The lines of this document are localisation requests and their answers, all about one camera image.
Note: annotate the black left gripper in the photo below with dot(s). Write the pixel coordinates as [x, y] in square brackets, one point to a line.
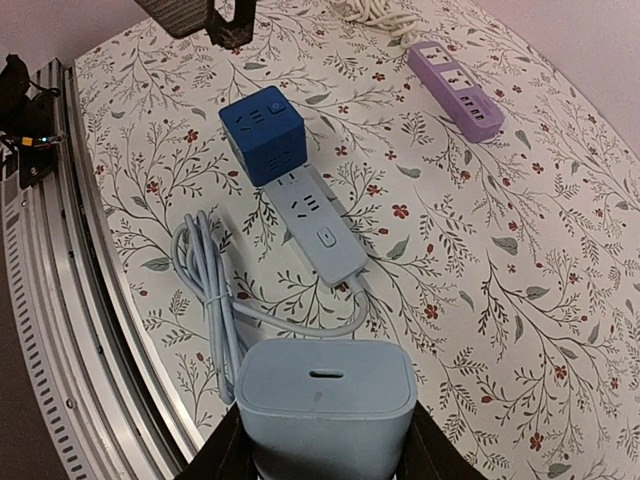
[234, 33]

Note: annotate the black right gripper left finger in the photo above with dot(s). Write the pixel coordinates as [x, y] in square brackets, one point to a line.
[225, 455]

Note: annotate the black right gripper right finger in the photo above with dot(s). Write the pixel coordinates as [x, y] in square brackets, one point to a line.
[429, 455]

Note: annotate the light blue charger plug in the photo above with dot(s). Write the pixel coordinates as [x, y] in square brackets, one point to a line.
[326, 409]

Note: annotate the dark blue cube socket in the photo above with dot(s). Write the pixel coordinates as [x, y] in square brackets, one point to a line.
[266, 134]

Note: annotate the light blue power strip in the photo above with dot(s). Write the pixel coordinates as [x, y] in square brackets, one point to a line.
[314, 223]

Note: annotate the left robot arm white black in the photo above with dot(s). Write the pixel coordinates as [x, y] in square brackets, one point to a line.
[182, 18]

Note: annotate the floral patterned table mat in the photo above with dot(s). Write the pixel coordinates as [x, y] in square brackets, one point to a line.
[508, 270]

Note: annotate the purple power strip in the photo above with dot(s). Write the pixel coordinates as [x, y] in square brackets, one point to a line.
[464, 101]

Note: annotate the front aluminium rail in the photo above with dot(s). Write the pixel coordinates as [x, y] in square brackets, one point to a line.
[109, 406]

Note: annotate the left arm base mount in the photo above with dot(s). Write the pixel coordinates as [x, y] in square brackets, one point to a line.
[28, 127]

